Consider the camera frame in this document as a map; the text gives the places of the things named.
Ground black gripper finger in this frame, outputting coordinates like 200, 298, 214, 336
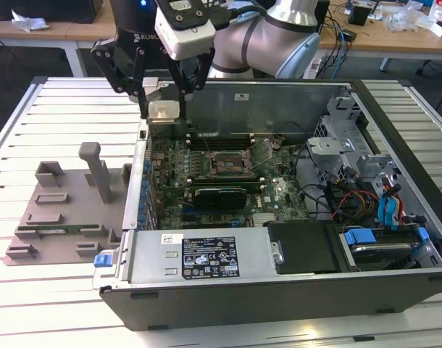
166, 50, 215, 121
91, 38, 149, 120

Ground silver CPU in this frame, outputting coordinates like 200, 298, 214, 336
148, 101, 181, 126

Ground metal socket cover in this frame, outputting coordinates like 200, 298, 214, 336
246, 138, 276, 170

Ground CPU socket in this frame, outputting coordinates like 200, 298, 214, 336
208, 149, 255, 179

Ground grey plastic case latch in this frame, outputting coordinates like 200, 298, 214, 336
143, 77, 160, 103

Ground wooden desk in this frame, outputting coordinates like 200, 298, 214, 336
0, 17, 117, 78
314, 0, 442, 73

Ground thin locking lever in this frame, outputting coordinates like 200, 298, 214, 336
201, 135, 217, 167

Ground black RAM slots bank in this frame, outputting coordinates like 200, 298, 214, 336
187, 133, 257, 152
186, 173, 265, 193

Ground wide black box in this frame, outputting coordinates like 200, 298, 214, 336
0, 0, 104, 23

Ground crumpled white paper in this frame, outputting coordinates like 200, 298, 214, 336
10, 9, 51, 34

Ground black graphics card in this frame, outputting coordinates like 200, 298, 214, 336
189, 186, 249, 212

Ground white power strip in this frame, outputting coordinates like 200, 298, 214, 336
307, 57, 325, 80

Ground green motherboard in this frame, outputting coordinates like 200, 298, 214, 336
148, 136, 314, 231

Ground grey parts rack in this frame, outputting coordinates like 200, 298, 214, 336
2, 141, 135, 268

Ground black computer tower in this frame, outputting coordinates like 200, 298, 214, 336
317, 0, 331, 28

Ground silver drive cage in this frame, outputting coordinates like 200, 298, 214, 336
306, 96, 405, 204

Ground small silver heat sink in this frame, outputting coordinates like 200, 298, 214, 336
252, 212, 277, 225

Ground green RAM stick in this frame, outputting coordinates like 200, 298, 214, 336
35, 224, 99, 233

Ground silver power supply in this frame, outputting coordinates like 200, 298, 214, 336
128, 227, 285, 286

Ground small black container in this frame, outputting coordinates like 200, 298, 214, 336
347, 1, 375, 27

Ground black plastic air shroud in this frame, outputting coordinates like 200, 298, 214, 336
267, 220, 354, 276

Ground clear plastic bags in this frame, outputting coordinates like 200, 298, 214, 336
383, 1, 433, 34

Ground black PC case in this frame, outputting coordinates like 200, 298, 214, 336
92, 77, 442, 331

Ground hard disk in blue carrier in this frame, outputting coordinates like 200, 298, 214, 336
338, 225, 431, 272

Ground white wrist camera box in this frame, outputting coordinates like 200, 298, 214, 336
154, 0, 217, 61

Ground coloured power wire bundle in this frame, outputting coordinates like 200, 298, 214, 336
328, 181, 380, 224

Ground flat blue wire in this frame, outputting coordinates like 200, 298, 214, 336
378, 191, 401, 232

